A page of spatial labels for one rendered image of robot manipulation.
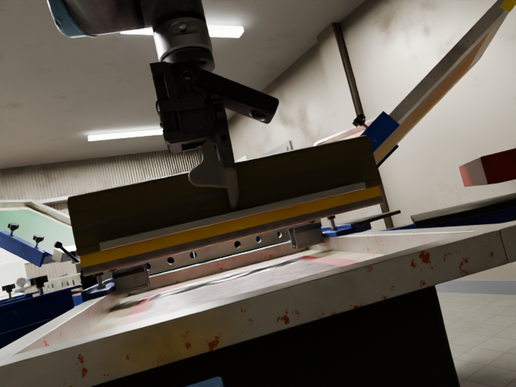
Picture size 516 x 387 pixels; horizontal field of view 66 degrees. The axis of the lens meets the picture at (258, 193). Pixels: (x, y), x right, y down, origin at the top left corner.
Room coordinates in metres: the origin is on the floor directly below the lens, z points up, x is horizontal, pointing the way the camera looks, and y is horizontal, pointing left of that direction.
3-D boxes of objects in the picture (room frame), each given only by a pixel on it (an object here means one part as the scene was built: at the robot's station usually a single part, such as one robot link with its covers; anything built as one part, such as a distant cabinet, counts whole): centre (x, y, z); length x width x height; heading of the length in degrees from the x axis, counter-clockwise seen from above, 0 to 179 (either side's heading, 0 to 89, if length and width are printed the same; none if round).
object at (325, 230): (1.06, -0.15, 0.98); 0.30 x 0.05 x 0.07; 11
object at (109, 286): (0.96, 0.40, 0.98); 0.30 x 0.05 x 0.07; 11
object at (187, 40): (0.52, 0.05, 1.32); 0.08 x 0.08 x 0.05
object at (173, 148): (0.52, 0.06, 1.23); 0.09 x 0.08 x 0.12; 101
